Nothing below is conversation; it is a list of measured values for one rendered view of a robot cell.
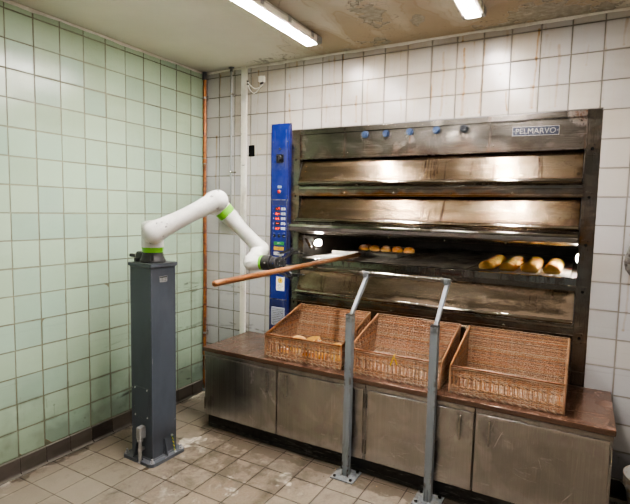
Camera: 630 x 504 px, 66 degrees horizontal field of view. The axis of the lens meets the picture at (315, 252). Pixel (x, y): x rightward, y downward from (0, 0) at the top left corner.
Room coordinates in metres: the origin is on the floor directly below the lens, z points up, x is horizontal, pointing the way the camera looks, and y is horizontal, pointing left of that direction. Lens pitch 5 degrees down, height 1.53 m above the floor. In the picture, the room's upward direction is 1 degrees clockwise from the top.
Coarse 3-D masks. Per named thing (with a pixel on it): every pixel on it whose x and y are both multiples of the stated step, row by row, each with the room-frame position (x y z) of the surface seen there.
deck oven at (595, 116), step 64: (320, 128) 3.44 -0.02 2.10; (320, 192) 3.44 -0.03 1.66; (384, 192) 3.21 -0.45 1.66; (448, 192) 3.00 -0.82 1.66; (512, 192) 2.82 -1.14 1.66; (576, 192) 2.67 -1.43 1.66; (576, 256) 4.06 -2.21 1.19; (448, 320) 2.98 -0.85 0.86; (512, 320) 2.80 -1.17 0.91; (576, 320) 2.64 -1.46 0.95; (576, 384) 2.63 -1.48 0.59
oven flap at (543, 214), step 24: (312, 216) 3.45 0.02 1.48; (336, 216) 3.36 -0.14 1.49; (360, 216) 3.27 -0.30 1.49; (384, 216) 3.19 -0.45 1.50; (408, 216) 3.11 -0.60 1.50; (432, 216) 3.04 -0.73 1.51; (456, 216) 2.97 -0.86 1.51; (480, 216) 2.90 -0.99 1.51; (504, 216) 2.83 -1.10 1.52; (528, 216) 2.77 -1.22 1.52; (552, 216) 2.71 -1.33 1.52; (576, 216) 2.66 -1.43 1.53
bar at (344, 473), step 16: (336, 272) 2.95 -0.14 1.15; (352, 272) 2.90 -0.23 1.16; (368, 272) 2.85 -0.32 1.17; (384, 272) 2.81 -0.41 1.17; (448, 288) 2.62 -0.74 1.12; (352, 320) 2.65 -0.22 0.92; (352, 336) 2.66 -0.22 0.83; (432, 336) 2.43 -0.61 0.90; (352, 352) 2.66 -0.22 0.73; (432, 352) 2.43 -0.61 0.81; (352, 368) 2.67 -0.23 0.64; (432, 368) 2.42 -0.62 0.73; (352, 384) 2.68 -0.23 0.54; (432, 384) 2.42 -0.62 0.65; (352, 400) 2.68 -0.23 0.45; (432, 400) 2.42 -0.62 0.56; (432, 416) 2.42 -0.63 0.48; (432, 432) 2.42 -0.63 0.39; (432, 448) 2.42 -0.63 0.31; (432, 464) 2.42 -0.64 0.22; (352, 480) 2.61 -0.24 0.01; (432, 480) 2.44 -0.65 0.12; (416, 496) 2.47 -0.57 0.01; (432, 496) 2.47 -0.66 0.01
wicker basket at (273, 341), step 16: (304, 304) 3.44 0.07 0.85; (304, 320) 3.41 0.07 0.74; (320, 320) 3.36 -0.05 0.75; (368, 320) 3.17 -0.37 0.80; (272, 336) 3.03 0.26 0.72; (288, 336) 3.31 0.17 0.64; (304, 336) 3.38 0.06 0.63; (320, 336) 3.32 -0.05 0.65; (336, 336) 3.27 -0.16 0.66; (272, 352) 3.03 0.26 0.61; (288, 352) 2.97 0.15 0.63; (304, 352) 2.92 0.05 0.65; (320, 352) 2.87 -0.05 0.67; (336, 352) 2.81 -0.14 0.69; (336, 368) 2.81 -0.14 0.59
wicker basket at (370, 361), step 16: (384, 320) 3.14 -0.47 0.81; (400, 320) 3.09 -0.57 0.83; (416, 320) 3.04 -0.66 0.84; (432, 320) 3.00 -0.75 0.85; (368, 336) 3.04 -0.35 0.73; (384, 336) 3.11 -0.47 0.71; (400, 336) 3.07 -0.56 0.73; (416, 336) 3.02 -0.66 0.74; (448, 336) 2.93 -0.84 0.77; (368, 352) 2.71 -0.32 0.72; (384, 352) 3.08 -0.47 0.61; (400, 352) 3.03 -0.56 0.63; (416, 352) 2.99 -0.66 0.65; (448, 352) 2.64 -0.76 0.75; (368, 368) 2.71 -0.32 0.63; (384, 368) 2.67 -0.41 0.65; (400, 368) 2.62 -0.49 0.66; (416, 368) 2.57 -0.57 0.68; (448, 368) 2.67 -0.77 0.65; (416, 384) 2.57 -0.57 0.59
